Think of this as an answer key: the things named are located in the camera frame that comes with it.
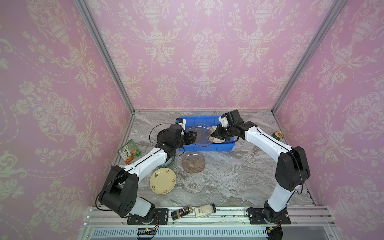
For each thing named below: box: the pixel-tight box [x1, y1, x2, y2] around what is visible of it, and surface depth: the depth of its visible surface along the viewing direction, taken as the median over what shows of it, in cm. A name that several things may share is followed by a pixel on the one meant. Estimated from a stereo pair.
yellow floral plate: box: [149, 167, 177, 195], surface depth 87 cm
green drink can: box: [271, 131, 284, 141], surface depth 95 cm
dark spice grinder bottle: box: [171, 205, 194, 221], surface depth 74 cm
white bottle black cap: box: [194, 203, 217, 218], surface depth 74 cm
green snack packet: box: [117, 139, 142, 165], surface depth 99 cm
